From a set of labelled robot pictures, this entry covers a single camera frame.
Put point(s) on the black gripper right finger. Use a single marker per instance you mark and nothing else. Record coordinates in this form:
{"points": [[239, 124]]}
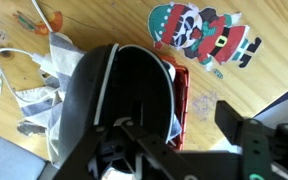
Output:
{"points": [[249, 135]]}

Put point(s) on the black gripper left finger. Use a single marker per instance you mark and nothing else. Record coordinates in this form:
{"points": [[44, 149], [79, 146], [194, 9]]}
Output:
{"points": [[148, 157]]}

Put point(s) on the black zippered bag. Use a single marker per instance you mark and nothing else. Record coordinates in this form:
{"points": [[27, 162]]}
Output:
{"points": [[110, 85]]}

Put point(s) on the red box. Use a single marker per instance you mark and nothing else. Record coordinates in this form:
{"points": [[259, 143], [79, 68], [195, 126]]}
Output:
{"points": [[181, 89]]}

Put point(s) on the santa elf sticker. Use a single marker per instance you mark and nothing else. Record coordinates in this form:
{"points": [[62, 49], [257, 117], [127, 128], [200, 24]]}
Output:
{"points": [[201, 34]]}

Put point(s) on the grey white striped cloth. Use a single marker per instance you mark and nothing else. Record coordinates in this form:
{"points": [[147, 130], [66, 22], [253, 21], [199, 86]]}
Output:
{"points": [[43, 105]]}

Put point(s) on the dark torn sticker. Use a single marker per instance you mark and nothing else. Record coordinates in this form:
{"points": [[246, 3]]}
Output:
{"points": [[28, 128]]}

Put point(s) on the white charger plug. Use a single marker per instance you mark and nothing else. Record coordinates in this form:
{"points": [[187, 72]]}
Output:
{"points": [[45, 63]]}

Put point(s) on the orange green sticker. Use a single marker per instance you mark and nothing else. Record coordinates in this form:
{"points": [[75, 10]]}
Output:
{"points": [[55, 20]]}

